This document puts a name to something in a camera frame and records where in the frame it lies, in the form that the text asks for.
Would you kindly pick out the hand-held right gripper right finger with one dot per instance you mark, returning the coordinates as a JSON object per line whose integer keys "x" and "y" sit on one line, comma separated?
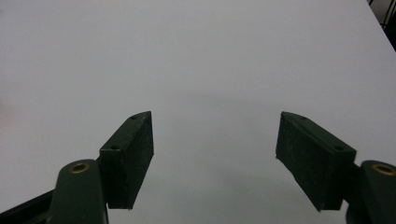
{"x": 314, "y": 161}

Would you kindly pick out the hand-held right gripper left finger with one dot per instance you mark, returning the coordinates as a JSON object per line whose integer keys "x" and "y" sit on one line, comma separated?
{"x": 126, "y": 161}

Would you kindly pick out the black metal stand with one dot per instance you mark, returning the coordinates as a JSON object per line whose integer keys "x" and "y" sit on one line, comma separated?
{"x": 388, "y": 18}

